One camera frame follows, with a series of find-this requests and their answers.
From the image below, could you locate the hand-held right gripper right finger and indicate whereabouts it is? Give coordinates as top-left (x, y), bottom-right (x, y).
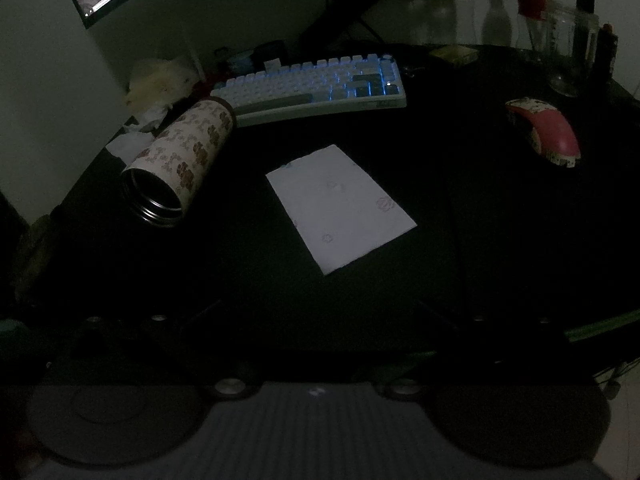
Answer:
top-left (380, 300), bottom-right (591, 401)

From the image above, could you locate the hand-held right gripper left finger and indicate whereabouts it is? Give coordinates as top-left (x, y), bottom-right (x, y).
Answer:
top-left (50, 300), bottom-right (261, 401)

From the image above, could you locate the white printed tissue sheet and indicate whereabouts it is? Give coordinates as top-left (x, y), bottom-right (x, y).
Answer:
top-left (265, 144), bottom-right (419, 277)

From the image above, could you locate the floral patterned thermos cup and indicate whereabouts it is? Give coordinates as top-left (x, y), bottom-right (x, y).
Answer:
top-left (119, 97), bottom-right (237, 228)

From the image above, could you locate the crumpled white tissue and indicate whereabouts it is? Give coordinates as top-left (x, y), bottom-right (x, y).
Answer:
top-left (132, 105), bottom-right (173, 133)

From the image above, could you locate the pink patterned computer mouse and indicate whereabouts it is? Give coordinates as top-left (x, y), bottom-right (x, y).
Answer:
top-left (504, 97), bottom-right (582, 168)

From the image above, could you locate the pale yellow plush toy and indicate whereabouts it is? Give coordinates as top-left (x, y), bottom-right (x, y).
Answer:
top-left (124, 56), bottom-right (201, 111)

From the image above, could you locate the white backlit keyboard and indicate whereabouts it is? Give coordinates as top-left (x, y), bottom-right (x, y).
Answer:
top-left (210, 52), bottom-right (408, 128)

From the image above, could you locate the yellow flat box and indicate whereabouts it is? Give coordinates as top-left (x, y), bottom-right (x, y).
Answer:
top-left (429, 45), bottom-right (476, 65)

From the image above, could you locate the clear glass jar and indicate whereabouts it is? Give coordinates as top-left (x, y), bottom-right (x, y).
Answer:
top-left (547, 5), bottom-right (601, 97)

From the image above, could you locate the black monitor stand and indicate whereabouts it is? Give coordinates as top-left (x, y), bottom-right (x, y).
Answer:
top-left (295, 0), bottom-right (401, 46)

